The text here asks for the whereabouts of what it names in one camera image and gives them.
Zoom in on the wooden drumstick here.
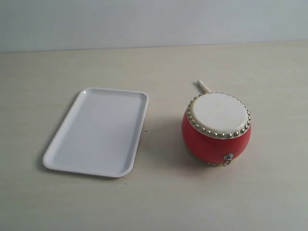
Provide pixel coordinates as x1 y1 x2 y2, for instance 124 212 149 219
196 80 212 93

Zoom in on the small red drum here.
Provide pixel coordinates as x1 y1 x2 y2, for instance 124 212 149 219
181 92 252 167

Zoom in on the white rectangular plastic tray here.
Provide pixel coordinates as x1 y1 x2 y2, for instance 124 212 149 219
42 88 149 178

